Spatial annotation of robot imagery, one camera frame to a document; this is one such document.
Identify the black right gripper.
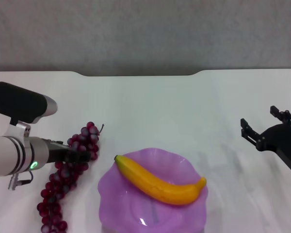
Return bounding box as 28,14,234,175
240,105,291,171

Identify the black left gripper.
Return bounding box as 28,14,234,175
46,139,92,164

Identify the dark red grape bunch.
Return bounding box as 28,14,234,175
36,121,105,233

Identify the yellow banana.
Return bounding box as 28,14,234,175
114,154,207,206

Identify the purple plastic plate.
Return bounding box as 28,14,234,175
97,147,209,233

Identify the silver plug with black cable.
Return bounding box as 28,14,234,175
7,169,35,191

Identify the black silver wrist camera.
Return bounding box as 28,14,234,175
0,82,58,146

